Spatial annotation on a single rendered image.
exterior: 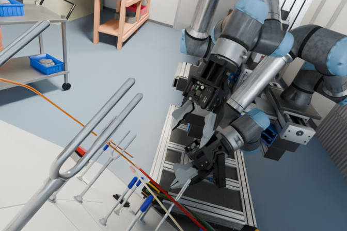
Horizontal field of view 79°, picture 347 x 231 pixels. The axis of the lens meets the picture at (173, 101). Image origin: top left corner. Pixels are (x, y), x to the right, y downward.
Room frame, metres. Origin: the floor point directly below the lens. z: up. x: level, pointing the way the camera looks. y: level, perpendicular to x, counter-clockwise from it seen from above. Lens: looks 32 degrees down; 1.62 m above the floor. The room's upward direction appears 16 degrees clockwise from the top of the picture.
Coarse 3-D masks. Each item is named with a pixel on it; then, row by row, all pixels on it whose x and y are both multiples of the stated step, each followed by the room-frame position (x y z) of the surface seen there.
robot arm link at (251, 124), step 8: (248, 112) 0.57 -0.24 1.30; (256, 112) 0.57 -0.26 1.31; (240, 120) 0.55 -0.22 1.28; (248, 120) 0.54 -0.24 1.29; (256, 120) 0.54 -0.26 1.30; (264, 120) 0.55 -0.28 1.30; (240, 128) 0.52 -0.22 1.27; (248, 128) 0.52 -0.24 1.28; (256, 128) 0.53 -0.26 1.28; (264, 128) 0.54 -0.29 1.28; (248, 136) 0.51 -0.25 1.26; (256, 136) 0.53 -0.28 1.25
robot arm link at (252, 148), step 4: (244, 144) 0.56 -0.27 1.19; (248, 144) 0.55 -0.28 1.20; (252, 144) 0.55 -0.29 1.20; (256, 144) 0.56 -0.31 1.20; (240, 148) 0.59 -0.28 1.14; (244, 148) 0.57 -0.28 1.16; (248, 148) 0.56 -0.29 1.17; (252, 148) 0.56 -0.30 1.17; (256, 148) 0.57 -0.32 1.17; (244, 152) 0.58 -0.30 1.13; (248, 152) 0.57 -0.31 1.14; (252, 152) 0.57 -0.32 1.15
